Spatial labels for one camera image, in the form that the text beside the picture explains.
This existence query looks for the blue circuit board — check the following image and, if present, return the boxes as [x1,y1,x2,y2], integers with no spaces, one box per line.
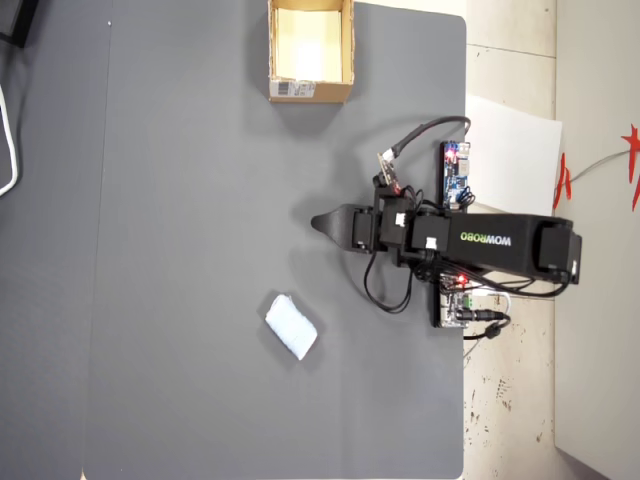
[438,140,474,210]

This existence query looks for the thin black servo wires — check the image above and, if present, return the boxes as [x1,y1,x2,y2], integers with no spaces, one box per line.
[363,247,417,315]

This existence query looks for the white paper sheet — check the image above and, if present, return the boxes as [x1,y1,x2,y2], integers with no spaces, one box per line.
[464,93,565,227]

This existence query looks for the white cloth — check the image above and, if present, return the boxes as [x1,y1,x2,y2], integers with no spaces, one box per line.
[264,293,319,362]

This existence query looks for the thin white cable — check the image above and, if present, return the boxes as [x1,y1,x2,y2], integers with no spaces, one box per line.
[472,288,515,317]

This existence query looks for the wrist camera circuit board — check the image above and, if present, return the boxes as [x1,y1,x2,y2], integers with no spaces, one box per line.
[375,149,402,195]

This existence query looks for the thick white curved cable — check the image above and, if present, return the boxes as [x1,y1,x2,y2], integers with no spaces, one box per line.
[0,84,22,197]

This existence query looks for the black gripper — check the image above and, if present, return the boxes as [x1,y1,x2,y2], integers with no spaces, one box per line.
[310,203,384,254]

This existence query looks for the thick black USB cable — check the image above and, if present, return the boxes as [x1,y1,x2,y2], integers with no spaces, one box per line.
[383,115,474,164]

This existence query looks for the gray textured mat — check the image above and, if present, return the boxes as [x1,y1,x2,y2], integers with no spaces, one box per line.
[81,0,468,480]

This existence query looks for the black rectangular object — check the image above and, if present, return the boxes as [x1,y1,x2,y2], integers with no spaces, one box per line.
[0,0,41,50]

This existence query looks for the black power plug cable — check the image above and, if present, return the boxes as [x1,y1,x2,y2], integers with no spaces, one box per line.
[462,308,512,342]

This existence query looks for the motor controller board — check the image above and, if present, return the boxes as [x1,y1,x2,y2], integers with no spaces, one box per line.
[432,272,474,330]

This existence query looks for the white flat board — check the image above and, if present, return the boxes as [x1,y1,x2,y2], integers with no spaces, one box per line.
[553,427,640,480]

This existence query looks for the open cardboard box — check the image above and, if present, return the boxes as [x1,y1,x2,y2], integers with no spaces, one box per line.
[267,0,356,105]

